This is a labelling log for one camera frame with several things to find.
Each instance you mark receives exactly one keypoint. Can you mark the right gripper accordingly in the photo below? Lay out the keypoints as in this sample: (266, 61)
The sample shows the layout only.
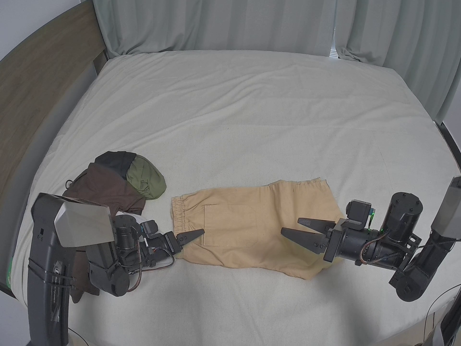
(353, 247)

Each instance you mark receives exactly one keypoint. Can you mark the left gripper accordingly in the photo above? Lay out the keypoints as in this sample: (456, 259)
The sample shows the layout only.
(169, 243)

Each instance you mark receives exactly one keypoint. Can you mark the tan shorts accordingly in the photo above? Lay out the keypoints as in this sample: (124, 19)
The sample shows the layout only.
(234, 229)

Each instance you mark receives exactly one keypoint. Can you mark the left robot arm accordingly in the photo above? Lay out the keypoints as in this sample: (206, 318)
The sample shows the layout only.
(83, 222)

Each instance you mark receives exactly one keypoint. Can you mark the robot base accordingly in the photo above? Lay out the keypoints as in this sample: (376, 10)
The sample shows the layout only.
(437, 339)

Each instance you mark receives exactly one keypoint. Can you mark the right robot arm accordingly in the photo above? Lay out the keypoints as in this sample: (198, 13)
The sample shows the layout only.
(401, 214)

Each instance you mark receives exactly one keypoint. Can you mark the bed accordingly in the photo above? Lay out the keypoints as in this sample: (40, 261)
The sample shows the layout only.
(252, 103)

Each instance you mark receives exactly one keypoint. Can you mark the white garment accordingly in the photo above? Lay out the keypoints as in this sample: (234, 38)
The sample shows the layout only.
(135, 214)

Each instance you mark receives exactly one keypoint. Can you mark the olive green garment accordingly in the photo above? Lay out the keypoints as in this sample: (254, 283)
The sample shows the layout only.
(146, 178)

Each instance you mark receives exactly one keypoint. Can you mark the brown garment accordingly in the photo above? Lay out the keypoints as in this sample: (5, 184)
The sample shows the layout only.
(104, 189)

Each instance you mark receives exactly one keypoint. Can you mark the black garment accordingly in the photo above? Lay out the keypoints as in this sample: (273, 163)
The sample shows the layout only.
(115, 160)

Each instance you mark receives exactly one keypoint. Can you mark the window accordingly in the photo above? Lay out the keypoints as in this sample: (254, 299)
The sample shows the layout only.
(333, 52)

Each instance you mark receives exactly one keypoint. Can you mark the pale green curtain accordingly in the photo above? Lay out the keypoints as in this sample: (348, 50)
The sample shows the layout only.
(216, 13)
(396, 20)

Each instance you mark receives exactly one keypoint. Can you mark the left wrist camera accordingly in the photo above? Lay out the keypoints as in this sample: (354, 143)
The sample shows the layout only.
(149, 228)

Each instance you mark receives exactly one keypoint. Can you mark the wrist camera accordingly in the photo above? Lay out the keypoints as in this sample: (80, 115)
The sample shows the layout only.
(358, 210)
(149, 228)

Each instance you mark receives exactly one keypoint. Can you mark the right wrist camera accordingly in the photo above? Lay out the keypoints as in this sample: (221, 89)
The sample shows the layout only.
(358, 210)

